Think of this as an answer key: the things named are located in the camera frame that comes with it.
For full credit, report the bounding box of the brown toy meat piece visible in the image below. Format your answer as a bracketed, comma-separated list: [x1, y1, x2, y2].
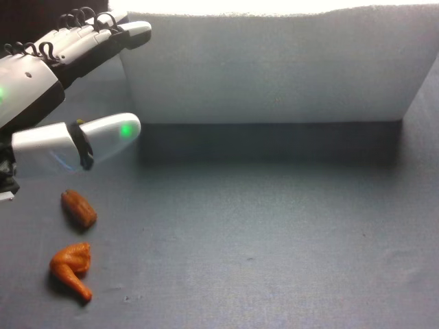
[60, 189, 98, 228]

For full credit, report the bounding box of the orange toy chicken wing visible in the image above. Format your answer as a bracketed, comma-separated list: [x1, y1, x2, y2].
[49, 241, 93, 302]

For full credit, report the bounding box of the grey table cloth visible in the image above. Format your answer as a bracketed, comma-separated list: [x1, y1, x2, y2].
[0, 51, 439, 329]

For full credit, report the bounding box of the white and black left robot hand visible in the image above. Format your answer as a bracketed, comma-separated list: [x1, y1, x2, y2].
[0, 6, 153, 178]

